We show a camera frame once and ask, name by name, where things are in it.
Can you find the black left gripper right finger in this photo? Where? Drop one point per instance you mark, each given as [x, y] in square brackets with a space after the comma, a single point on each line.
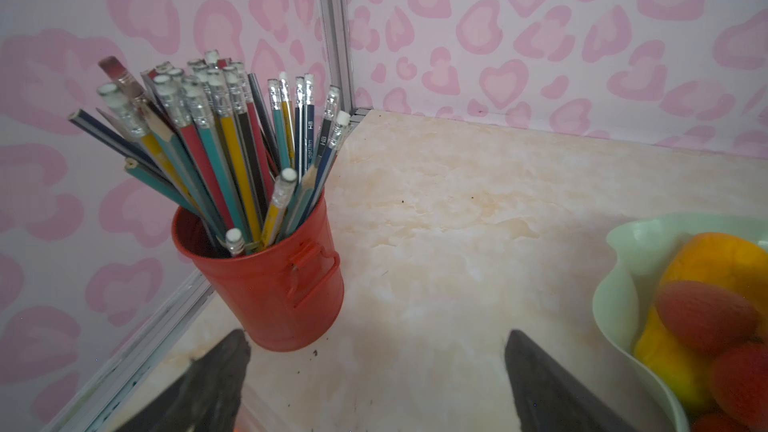
[548, 398]

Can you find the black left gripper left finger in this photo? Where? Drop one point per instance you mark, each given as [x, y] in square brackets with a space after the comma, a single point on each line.
[207, 397]

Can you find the red fake cherry bunch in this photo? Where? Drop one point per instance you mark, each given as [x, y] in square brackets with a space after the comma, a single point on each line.
[726, 360]

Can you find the yellow orange fake mango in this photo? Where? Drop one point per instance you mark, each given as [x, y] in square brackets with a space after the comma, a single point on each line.
[719, 259]

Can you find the light green wavy fruit bowl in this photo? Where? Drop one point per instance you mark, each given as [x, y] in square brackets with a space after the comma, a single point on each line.
[622, 300]

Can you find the red metal pencil cup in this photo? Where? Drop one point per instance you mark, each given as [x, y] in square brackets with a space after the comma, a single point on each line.
[285, 297]

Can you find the bundle of coloured pencils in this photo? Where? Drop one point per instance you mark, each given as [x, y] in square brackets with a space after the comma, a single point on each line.
[250, 161]

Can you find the aluminium diagonal frame bar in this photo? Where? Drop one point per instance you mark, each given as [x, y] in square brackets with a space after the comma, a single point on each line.
[102, 396]

